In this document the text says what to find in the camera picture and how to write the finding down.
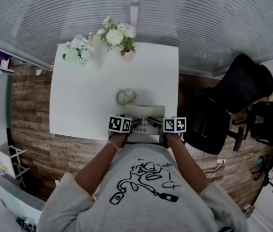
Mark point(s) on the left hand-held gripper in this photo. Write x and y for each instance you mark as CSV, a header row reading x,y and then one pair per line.
x,y
119,124

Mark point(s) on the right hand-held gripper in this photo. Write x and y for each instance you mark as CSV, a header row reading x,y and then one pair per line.
x,y
174,124

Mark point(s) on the white desk phone with keypad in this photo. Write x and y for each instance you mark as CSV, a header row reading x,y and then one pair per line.
x,y
145,110

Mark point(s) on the person's left forearm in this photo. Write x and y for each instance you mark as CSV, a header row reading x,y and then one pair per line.
x,y
97,168

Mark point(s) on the person's right forearm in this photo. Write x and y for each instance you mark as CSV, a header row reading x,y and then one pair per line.
x,y
189,168

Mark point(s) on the white table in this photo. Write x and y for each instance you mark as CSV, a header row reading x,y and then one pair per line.
x,y
83,98

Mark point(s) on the white power strip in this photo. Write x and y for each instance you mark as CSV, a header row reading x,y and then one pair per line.
x,y
221,161

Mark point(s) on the grey printed t-shirt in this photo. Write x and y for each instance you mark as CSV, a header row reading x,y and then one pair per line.
x,y
148,202

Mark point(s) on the large black office chair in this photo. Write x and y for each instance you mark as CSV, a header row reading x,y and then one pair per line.
x,y
235,91

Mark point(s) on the pink vase with white flowers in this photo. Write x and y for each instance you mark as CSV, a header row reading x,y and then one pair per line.
x,y
114,36

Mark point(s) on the white vase with pale flowers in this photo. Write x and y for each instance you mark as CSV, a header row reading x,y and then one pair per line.
x,y
78,52

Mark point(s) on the white shoe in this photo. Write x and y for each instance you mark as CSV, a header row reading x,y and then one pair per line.
x,y
38,72

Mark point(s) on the small blue object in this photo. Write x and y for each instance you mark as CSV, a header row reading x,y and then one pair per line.
x,y
260,161

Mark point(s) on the small black office chair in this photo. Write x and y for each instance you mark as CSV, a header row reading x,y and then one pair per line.
x,y
269,124

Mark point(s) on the white metal rack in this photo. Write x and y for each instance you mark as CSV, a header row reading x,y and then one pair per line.
x,y
18,168

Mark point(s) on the black tripod stand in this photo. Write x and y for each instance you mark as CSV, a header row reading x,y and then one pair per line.
x,y
270,184

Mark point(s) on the white cabinet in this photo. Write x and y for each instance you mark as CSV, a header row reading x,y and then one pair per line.
x,y
18,194

